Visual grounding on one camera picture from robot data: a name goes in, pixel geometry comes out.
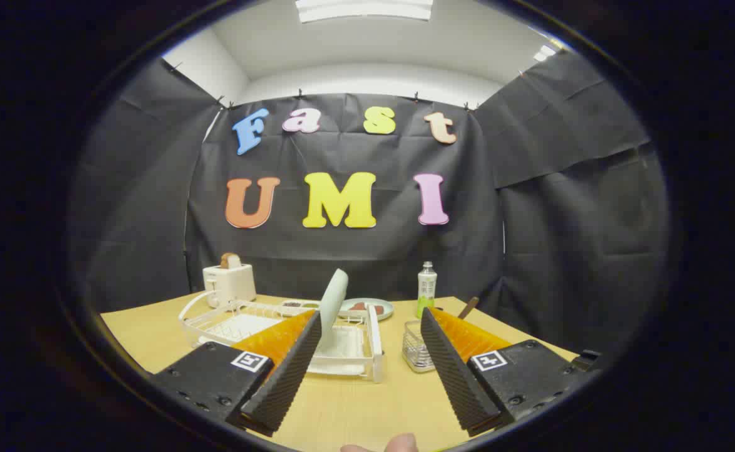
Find white toaster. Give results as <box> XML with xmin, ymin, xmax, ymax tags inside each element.
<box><xmin>203</xmin><ymin>264</ymin><xmax>257</xmax><ymax>308</ymax></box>

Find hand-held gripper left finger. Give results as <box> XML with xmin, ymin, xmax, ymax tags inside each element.
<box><xmin>151</xmin><ymin>309</ymin><xmax>323</xmax><ymax>438</ymax></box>

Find black backdrop cloth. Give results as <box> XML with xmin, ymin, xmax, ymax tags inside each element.
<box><xmin>69</xmin><ymin>50</ymin><xmax>669</xmax><ymax>362</ymax></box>

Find long ceiling light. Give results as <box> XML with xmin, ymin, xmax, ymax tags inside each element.
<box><xmin>295</xmin><ymin>0</ymin><xmax>434</xmax><ymax>24</ymax></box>

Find white wire dish rack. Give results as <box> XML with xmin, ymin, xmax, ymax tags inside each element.
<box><xmin>178</xmin><ymin>290</ymin><xmax>385</xmax><ymax>384</ymax></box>

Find pale green plate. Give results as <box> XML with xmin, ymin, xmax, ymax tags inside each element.
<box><xmin>318</xmin><ymin>269</ymin><xmax>350</xmax><ymax>352</ymax></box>

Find white ribbed drain tray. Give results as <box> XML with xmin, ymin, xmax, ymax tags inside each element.
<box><xmin>207</xmin><ymin>314</ymin><xmax>368</xmax><ymax>377</ymax></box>

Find light green plate with meat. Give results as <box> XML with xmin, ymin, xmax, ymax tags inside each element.
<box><xmin>340</xmin><ymin>298</ymin><xmax>395</xmax><ymax>321</ymax></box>

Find small metal wire basket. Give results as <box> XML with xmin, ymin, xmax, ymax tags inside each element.
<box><xmin>402</xmin><ymin>320</ymin><xmax>437</xmax><ymax>374</ymax></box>

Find green tea bottle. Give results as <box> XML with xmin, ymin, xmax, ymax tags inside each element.
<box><xmin>416</xmin><ymin>261</ymin><xmax>438</xmax><ymax>319</ymax></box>

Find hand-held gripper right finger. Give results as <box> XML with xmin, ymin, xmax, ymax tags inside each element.
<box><xmin>420</xmin><ymin>306</ymin><xmax>601</xmax><ymax>438</ymax></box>

